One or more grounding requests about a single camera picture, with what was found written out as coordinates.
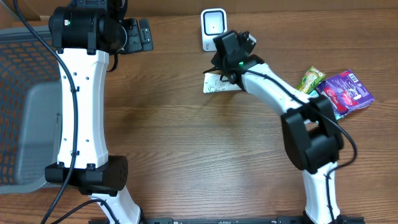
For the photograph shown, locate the white tube gold cap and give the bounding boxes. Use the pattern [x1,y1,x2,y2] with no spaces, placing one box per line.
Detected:
[203,73,241,94]

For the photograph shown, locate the green yellow drink pouch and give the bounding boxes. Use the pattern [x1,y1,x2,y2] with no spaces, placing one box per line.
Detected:
[296,66,326,94]

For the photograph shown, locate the teal wipes packet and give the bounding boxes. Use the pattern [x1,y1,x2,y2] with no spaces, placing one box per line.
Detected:
[309,90,343,120]

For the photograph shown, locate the purple pad package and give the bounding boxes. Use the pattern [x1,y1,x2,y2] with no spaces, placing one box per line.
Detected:
[317,70,375,117]

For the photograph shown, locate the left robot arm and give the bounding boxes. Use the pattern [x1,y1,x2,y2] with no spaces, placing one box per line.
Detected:
[45,1,153,223]

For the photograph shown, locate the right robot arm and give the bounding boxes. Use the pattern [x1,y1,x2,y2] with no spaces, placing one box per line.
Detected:
[211,30,343,223]

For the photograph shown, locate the white barcode scanner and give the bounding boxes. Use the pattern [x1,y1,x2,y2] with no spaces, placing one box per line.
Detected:
[200,8,228,52]

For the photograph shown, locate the grey plastic basket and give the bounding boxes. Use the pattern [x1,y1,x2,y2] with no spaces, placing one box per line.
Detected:
[1,27,62,194]

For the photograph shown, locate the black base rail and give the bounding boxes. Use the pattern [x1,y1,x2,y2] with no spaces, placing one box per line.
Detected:
[88,216,366,224]

